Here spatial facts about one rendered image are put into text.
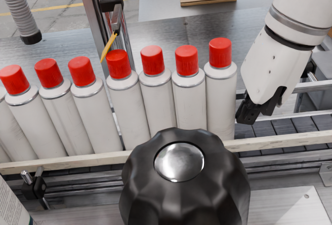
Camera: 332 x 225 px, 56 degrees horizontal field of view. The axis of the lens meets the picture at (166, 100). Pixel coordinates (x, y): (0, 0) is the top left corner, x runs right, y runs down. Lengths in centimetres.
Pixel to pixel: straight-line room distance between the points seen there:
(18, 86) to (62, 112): 7
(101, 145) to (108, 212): 11
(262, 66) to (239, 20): 63
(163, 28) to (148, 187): 94
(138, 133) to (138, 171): 36
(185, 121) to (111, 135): 13
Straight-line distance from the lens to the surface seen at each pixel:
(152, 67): 46
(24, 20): 57
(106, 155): 55
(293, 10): 43
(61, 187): 62
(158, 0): 131
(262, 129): 62
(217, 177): 17
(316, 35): 45
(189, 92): 47
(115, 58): 46
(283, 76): 46
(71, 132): 55
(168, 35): 104
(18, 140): 59
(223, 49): 45
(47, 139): 57
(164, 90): 48
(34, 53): 112
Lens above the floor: 132
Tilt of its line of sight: 40 degrees down
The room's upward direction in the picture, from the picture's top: 8 degrees counter-clockwise
